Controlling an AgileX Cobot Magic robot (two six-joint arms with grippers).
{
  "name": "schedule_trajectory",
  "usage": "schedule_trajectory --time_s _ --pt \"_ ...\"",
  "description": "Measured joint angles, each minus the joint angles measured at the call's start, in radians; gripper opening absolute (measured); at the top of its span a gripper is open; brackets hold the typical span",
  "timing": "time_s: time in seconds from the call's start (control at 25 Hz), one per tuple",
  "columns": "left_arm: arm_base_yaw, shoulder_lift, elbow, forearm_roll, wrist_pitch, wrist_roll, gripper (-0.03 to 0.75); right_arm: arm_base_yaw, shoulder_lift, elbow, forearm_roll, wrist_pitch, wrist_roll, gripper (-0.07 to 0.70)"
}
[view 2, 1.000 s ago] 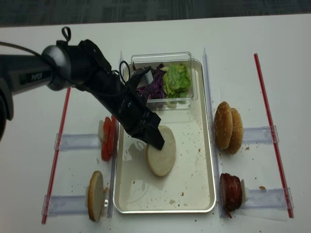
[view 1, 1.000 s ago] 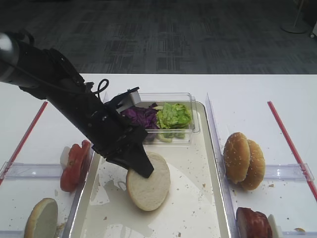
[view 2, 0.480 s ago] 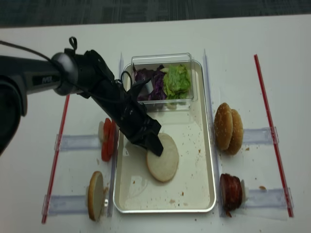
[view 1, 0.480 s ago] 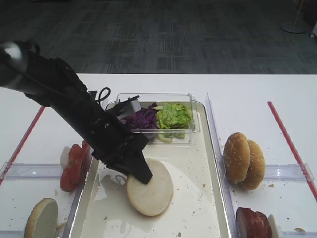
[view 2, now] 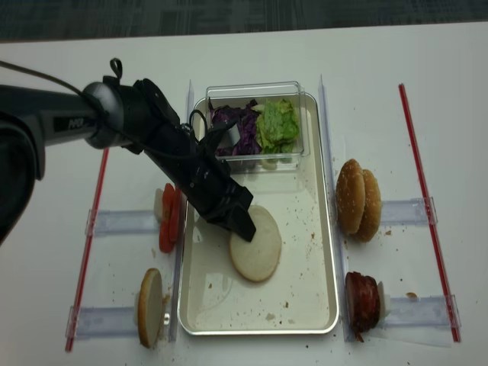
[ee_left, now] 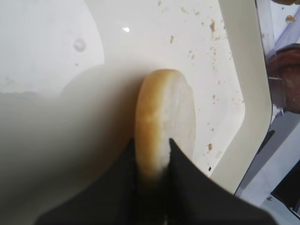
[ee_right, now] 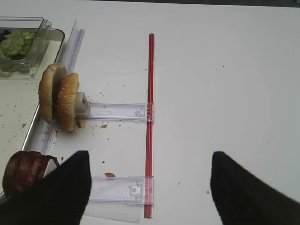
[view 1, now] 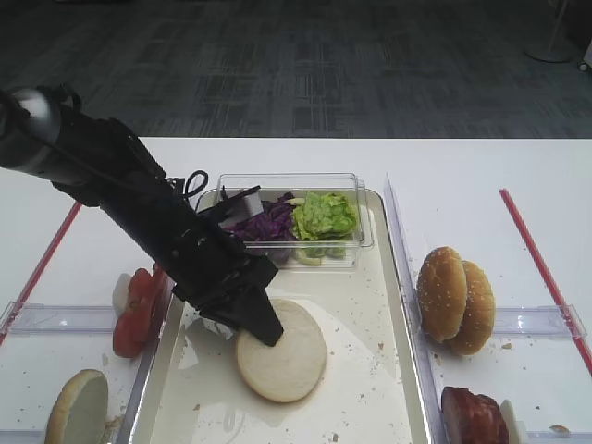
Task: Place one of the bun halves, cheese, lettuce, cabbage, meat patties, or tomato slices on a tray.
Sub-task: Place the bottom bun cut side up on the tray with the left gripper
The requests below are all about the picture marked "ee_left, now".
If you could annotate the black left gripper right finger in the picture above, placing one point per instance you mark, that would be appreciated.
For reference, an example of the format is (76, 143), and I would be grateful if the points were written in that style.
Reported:
(194, 199)

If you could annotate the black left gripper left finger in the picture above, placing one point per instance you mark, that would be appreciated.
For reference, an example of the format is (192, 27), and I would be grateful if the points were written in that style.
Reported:
(110, 200)

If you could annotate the bun bottom half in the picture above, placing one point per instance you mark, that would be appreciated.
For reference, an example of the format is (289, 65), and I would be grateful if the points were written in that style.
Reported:
(165, 110)

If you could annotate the sliced meat patty stack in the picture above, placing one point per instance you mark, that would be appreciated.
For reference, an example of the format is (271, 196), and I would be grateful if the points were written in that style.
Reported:
(284, 65)

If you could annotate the metal baking tray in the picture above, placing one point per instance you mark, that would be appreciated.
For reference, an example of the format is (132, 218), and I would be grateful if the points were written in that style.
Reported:
(70, 73)

